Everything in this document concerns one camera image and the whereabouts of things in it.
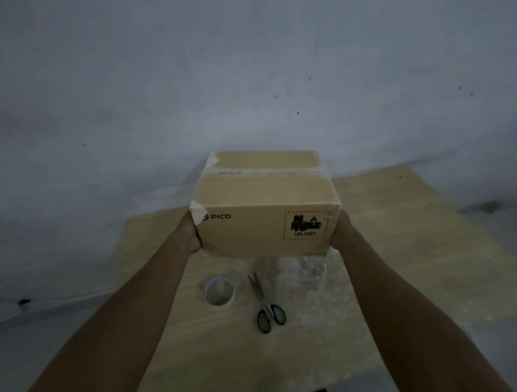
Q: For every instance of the person's right hand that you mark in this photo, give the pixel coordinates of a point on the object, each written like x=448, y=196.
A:
x=343, y=234

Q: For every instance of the person's left hand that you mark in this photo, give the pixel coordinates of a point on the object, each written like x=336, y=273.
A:
x=188, y=238

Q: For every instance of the clear tape roll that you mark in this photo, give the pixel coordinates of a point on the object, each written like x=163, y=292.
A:
x=206, y=288

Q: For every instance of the brown cardboard box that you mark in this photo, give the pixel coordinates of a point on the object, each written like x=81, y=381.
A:
x=262, y=230

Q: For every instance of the person's left forearm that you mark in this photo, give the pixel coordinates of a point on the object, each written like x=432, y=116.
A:
x=109, y=323

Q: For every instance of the person's right forearm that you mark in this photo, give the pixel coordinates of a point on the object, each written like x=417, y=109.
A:
x=424, y=323

